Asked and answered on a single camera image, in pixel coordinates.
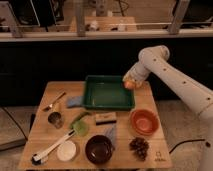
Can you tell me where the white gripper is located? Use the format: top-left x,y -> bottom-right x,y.
123,64 -> 149,89

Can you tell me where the orange apple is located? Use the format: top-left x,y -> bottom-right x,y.
124,81 -> 136,90

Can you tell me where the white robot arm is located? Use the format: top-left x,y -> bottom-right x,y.
123,45 -> 213,171

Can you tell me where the metal cup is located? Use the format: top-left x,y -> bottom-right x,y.
48,112 -> 63,129

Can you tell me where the green plastic tray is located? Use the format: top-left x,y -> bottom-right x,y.
82,75 -> 135,111

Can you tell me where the orange bowl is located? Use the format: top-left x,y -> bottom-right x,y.
130,109 -> 159,136

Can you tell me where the blue grey cloth piece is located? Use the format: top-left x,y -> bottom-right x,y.
104,124 -> 116,148

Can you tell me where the brown pine cone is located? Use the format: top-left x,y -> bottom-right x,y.
129,137 -> 149,161

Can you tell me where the dark brown bowl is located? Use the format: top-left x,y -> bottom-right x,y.
85,135 -> 113,165

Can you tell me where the gold spoon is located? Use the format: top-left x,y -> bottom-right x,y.
42,92 -> 66,112

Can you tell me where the black cable right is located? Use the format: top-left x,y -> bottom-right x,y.
168,138 -> 207,155

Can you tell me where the black cable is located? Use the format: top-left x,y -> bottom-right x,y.
0,105 -> 29,142
168,138 -> 207,155

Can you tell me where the black cable left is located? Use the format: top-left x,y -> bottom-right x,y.
0,105 -> 29,142

